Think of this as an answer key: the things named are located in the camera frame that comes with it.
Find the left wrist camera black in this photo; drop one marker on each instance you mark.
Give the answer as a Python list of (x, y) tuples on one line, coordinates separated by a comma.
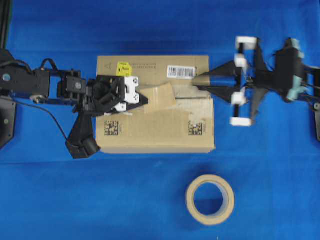
[(81, 143)]

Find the brown cardboard box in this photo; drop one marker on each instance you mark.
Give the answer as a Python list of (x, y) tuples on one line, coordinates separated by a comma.
[(187, 127)]

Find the beige masking tape roll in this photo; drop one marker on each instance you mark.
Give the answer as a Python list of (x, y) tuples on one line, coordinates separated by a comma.
[(228, 200)]

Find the cut beige tape strip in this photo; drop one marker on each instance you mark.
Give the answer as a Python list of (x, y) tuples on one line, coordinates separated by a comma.
[(159, 97)]

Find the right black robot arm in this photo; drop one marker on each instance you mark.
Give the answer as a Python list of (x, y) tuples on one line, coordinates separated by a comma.
[(276, 80)]

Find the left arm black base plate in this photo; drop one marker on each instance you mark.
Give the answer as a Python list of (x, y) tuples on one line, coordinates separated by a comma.
[(7, 120)]

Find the right wrist camera teal taped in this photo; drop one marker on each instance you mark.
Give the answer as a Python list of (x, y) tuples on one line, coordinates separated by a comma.
[(294, 69)]

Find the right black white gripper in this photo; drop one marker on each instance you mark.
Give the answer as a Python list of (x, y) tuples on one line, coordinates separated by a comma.
[(248, 64)]

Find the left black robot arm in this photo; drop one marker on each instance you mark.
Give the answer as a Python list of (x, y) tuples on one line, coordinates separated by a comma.
[(44, 85)]

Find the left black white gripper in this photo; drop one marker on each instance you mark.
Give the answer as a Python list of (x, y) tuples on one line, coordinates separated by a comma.
[(112, 95)]

